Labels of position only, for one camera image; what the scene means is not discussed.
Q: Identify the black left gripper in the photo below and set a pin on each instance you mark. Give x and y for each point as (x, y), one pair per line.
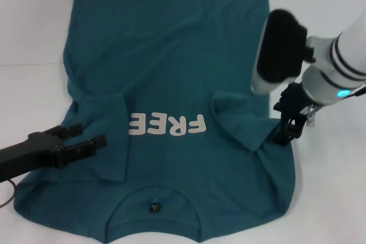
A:
(25, 154)

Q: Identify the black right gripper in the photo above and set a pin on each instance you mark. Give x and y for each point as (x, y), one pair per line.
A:
(294, 99)

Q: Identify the teal t-shirt with FREE print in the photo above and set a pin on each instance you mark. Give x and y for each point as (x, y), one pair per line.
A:
(171, 55)

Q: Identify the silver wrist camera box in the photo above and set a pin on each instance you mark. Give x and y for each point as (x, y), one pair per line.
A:
(280, 47)

